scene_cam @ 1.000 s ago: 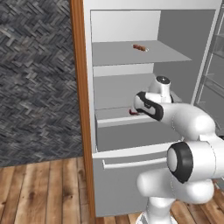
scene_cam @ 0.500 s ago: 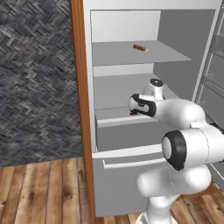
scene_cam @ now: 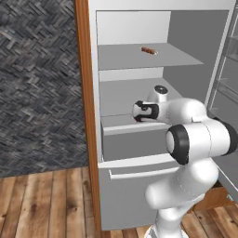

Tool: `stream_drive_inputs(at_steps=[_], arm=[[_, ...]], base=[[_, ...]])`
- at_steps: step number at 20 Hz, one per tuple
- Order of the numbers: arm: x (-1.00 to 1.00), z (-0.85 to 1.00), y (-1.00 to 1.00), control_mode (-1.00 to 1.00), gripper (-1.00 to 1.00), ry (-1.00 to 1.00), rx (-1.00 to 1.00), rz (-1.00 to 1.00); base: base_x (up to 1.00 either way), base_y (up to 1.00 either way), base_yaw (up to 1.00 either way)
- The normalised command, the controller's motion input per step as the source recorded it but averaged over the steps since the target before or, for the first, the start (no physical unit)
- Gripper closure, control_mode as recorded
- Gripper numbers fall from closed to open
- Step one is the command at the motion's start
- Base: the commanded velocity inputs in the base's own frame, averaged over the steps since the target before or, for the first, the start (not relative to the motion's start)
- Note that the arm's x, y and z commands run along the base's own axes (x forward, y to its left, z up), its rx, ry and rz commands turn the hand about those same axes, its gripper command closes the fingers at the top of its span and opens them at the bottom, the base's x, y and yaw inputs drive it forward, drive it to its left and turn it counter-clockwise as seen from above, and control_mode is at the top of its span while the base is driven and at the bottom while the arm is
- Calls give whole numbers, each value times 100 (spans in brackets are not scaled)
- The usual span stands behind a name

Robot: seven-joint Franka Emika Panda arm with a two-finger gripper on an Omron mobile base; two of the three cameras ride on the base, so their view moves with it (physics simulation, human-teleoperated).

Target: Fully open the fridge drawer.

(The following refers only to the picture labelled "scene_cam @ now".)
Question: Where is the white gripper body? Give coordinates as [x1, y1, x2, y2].
[132, 100, 144, 124]

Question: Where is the grey fridge shelf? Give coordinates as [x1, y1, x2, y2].
[98, 42, 205, 72]
[99, 76, 184, 118]

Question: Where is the white fridge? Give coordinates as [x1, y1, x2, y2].
[87, 0, 238, 231]

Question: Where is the grey freezer drawer front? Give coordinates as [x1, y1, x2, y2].
[98, 153, 182, 231]

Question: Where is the open fridge door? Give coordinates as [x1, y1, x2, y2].
[205, 0, 238, 204]

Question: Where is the brown wooden side panel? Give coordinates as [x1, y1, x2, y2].
[73, 0, 103, 238]

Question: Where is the brown meat skewer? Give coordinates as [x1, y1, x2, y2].
[140, 46, 159, 57]

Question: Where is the brown wooden cabinet base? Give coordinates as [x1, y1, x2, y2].
[191, 185, 235, 213]

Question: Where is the white freezer drawer handle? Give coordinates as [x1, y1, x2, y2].
[108, 166, 181, 181]

